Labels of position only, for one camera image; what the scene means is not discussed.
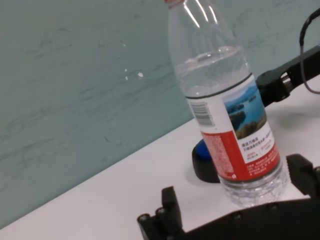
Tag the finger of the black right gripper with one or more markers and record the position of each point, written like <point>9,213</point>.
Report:
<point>271,87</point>

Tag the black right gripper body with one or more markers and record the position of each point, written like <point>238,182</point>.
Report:
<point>310,65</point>

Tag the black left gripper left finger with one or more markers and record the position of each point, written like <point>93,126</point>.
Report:
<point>165,222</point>

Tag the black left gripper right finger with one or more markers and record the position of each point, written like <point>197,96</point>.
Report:
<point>305,175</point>

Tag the clear water bottle red cap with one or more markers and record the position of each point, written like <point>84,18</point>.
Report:
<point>217,100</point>

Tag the blue push button black base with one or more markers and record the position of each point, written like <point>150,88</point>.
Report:
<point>202,162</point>

